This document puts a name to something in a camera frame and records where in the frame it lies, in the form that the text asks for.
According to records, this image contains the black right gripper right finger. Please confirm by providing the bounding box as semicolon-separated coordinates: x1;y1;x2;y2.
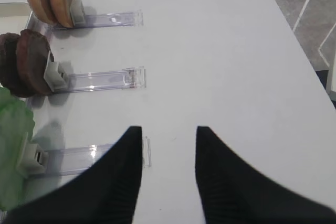
195;126;335;223

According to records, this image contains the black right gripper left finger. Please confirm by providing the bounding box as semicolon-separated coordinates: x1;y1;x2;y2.
3;126;142;223

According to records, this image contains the green lettuce leaf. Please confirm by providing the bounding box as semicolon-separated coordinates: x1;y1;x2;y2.
1;87;35;211

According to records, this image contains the brown meat patty right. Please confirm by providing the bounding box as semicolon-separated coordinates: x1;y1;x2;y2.
1;33;32;98

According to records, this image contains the brown meat patty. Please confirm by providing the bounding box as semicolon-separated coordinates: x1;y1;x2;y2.
16;29;54;95
1;33;32;98

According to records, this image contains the brown meat patty left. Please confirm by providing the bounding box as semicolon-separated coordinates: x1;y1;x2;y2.
16;29;54;95

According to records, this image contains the white rectangular tray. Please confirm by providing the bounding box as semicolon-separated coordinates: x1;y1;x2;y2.
0;2;31;18

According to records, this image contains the clear lettuce holder rail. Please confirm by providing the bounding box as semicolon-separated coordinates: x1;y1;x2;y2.
17;136;153;177

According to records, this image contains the clear patty holder rail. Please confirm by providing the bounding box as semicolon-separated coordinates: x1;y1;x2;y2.
44;62;146;93

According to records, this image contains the clear bread holder rail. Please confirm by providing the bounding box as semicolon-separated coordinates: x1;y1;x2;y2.
53;0;143;31

